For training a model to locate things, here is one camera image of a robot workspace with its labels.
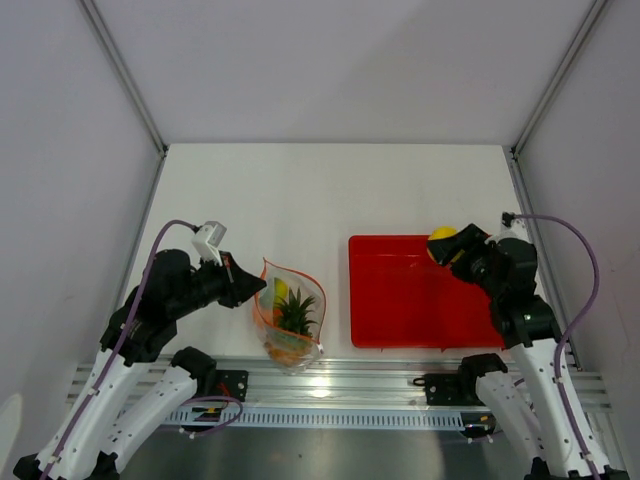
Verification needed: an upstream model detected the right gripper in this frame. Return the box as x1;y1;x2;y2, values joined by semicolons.
425;223;503;299

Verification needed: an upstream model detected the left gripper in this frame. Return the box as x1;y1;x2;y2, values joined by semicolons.
171;249;267;318

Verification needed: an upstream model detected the green toy lime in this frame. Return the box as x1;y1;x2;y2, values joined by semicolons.
273;278;289;308

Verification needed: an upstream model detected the clear zip top bag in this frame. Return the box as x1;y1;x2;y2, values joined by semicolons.
252;259;327;375

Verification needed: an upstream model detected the toy pineapple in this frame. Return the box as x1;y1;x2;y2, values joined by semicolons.
264;287;317;368

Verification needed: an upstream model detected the yellow toy lemon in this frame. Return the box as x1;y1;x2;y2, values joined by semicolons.
429;226;458;242

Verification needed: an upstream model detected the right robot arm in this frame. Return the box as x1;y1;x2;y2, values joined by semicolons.
427;215;629;479

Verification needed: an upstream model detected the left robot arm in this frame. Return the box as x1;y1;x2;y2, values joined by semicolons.
13;249;266;479

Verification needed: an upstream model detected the red plastic tray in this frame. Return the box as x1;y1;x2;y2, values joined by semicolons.
348;235;504;350

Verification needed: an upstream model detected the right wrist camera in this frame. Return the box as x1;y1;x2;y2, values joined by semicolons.
497;212;529;242

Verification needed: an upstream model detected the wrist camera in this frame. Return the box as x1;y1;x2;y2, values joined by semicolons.
497;212;529;242
191;221;227;266

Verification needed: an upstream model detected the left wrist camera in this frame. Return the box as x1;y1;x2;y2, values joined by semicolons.
191;221;227;266

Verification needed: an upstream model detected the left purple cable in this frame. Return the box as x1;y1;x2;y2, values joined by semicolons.
37;219;201;480

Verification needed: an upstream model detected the purple cable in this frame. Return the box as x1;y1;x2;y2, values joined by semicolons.
512;213;601;480
37;219;201;480

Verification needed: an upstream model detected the right aluminium corner post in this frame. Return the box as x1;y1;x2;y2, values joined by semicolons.
509;0;614;157

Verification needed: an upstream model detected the aluminium corner post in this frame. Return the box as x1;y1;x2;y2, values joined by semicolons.
509;0;614;157
77;0;168;157

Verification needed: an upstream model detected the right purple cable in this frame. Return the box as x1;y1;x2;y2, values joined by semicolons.
512;213;601;480

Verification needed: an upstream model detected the aluminium mounting rail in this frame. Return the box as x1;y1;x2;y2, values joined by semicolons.
66;355;612;413

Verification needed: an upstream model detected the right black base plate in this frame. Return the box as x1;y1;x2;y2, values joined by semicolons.
412;373;483;407

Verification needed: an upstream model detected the white slotted cable duct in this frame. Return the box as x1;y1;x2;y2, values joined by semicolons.
162;407;465;432

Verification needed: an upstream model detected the left aluminium corner post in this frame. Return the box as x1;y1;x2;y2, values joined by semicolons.
77;0;168;157

